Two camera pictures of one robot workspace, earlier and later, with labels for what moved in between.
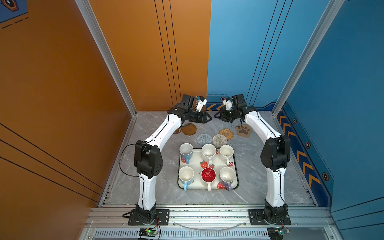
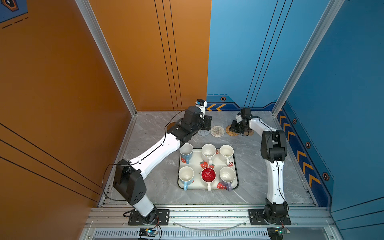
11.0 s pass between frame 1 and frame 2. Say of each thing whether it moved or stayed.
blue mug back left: stayed
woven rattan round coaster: moved
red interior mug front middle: stayed
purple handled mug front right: stayed
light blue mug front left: stayed
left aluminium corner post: stayed
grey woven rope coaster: moved
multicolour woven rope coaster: moved
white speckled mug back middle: stayed
